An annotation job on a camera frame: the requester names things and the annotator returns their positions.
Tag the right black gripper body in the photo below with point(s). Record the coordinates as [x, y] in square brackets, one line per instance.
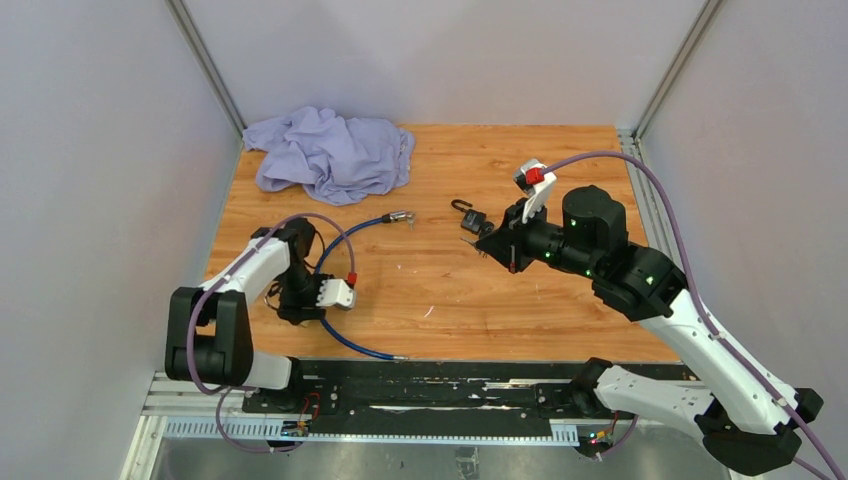
[531, 240]

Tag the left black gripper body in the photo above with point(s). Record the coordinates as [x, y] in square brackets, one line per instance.
[300, 302]

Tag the small black padlock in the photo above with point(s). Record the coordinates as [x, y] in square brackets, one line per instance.
[473, 221]

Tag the blue cable lock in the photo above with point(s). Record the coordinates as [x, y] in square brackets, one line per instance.
[388, 218]

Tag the brass padlock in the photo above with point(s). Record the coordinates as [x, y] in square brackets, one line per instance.
[268, 301]

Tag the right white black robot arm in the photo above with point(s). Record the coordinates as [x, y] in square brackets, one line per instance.
[744, 417]

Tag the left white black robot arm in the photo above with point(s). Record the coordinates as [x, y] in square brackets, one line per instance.
[209, 340]

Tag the crumpled lavender cloth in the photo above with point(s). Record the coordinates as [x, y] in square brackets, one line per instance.
[336, 160]

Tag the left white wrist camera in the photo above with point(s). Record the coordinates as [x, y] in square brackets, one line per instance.
[335, 293]

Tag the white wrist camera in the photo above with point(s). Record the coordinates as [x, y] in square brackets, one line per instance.
[335, 293]
[536, 185]

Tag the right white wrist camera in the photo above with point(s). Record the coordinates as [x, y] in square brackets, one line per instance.
[536, 185]

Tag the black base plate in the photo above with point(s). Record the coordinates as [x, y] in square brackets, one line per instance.
[437, 400]

